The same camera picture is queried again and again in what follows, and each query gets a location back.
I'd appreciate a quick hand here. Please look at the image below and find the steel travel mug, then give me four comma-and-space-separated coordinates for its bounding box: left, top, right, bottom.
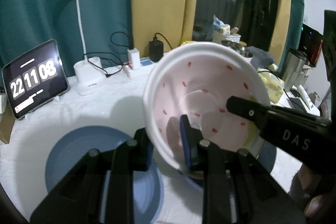
281, 48, 307, 92

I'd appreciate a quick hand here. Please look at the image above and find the white desk lamp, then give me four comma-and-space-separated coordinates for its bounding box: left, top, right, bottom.
73, 0, 106, 96

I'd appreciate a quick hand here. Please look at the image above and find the black power adapter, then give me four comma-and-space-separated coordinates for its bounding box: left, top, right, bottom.
149, 40, 163, 63

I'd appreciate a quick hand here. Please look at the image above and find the cream yellow bowl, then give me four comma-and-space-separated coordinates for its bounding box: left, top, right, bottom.
241, 119, 259, 147

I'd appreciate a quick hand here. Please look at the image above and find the black smartphone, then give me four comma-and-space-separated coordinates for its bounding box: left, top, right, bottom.
289, 98, 307, 113

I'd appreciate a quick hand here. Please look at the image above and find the black adapter cable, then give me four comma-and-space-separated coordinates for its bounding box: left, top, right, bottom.
153, 32, 174, 51

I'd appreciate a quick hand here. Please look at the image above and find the white charger plug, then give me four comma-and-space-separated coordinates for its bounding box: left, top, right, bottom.
127, 48, 141, 70

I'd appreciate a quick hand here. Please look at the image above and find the person's right hand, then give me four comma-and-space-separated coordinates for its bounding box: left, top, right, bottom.
288, 165, 335, 223

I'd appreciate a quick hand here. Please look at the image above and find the yellow tissue pack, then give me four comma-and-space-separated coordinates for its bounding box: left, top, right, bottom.
257, 68, 284, 104

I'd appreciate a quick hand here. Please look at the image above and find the white plastic basket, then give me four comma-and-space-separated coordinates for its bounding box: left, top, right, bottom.
212, 31, 241, 44

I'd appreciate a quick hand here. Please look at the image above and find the white power strip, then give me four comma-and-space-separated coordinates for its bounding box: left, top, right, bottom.
123, 57, 157, 78

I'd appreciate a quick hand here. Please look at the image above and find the grey cloth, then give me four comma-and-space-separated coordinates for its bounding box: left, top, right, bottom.
247, 46, 275, 69

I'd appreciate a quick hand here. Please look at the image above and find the blue plate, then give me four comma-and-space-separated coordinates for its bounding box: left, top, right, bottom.
45, 126, 164, 223

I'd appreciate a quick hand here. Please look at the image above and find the teal curtain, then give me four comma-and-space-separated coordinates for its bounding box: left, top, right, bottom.
1, 0, 133, 76

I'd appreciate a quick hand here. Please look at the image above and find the black charger cable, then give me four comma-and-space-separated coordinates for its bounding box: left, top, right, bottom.
82, 31, 132, 77

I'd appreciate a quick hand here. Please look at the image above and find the blue bowl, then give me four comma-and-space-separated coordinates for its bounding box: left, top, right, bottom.
178, 142, 277, 192

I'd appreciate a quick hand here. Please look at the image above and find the tablet showing clock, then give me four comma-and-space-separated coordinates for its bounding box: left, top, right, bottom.
2, 39, 70, 120

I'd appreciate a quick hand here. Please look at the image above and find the pink strawberry bowl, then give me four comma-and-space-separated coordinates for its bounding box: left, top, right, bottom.
143, 42, 270, 173

